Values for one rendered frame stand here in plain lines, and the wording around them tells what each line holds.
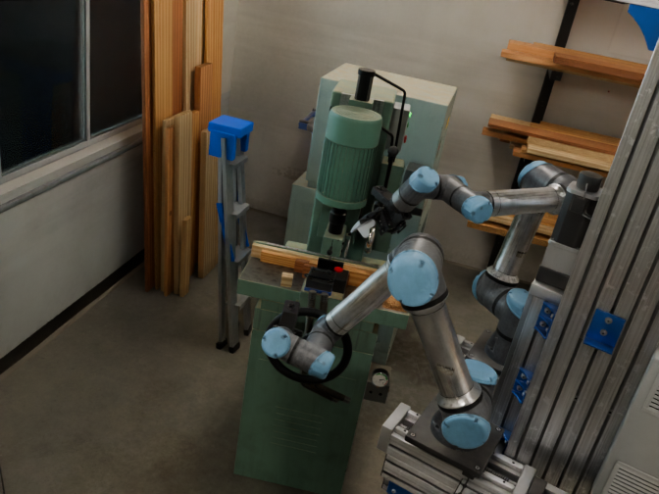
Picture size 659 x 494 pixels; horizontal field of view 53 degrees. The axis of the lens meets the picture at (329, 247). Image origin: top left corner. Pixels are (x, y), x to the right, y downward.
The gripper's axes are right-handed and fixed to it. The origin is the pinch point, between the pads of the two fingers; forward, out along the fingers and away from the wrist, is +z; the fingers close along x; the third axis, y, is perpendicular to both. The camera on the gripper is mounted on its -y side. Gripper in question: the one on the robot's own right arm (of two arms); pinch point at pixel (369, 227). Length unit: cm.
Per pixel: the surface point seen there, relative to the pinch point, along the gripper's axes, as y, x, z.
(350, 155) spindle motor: -20.7, -5.3, -12.2
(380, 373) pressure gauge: 42, 4, 30
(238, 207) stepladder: -64, 6, 97
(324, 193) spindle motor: -16.4, -9.1, 3.8
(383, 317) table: 25.5, 5.9, 18.1
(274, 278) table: -0.2, -21.7, 32.9
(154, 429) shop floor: 24, -50, 126
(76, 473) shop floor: 34, -85, 119
